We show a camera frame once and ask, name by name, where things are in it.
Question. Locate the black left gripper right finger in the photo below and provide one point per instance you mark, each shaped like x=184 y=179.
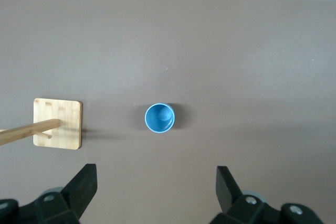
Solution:
x=233 y=200

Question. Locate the light blue cup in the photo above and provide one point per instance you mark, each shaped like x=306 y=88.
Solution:
x=159 y=118

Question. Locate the wooden mug tree rack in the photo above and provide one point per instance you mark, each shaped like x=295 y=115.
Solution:
x=59 y=123

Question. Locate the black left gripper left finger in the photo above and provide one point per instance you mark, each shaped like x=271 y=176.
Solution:
x=78 y=197

